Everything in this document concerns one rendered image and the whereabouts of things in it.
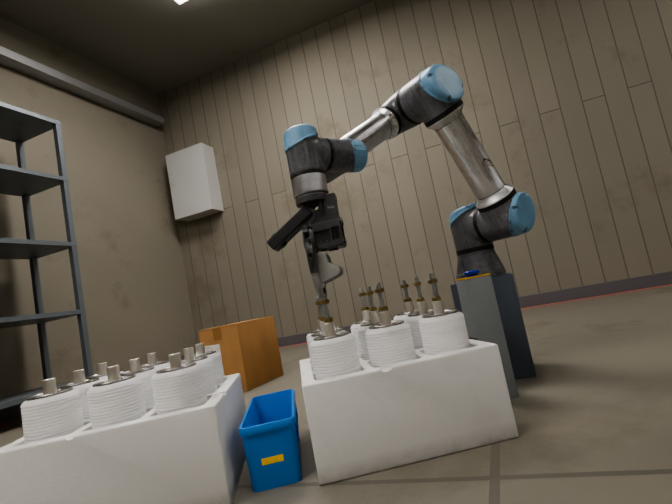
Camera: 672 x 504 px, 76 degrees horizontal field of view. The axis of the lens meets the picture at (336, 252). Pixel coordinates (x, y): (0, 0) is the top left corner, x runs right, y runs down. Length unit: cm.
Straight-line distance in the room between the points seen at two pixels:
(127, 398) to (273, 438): 28
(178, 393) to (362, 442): 35
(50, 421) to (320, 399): 49
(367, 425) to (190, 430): 32
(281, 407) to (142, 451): 40
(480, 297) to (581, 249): 234
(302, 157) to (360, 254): 271
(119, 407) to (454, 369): 63
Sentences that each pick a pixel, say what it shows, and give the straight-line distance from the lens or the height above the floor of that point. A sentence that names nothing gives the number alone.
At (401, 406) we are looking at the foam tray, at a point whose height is 10.
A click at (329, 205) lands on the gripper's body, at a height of 52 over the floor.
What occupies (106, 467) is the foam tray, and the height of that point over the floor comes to 12.
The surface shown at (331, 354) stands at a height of 22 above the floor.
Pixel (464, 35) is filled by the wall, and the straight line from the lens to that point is 386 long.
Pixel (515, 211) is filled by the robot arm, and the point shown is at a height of 47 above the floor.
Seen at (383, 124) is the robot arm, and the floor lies 77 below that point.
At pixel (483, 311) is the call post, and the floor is 22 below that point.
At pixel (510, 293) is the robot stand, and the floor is 24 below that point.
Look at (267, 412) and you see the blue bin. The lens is 119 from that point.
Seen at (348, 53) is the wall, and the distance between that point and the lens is 404.
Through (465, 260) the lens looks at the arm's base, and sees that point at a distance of 140.
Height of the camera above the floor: 33
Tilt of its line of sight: 6 degrees up
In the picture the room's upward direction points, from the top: 11 degrees counter-clockwise
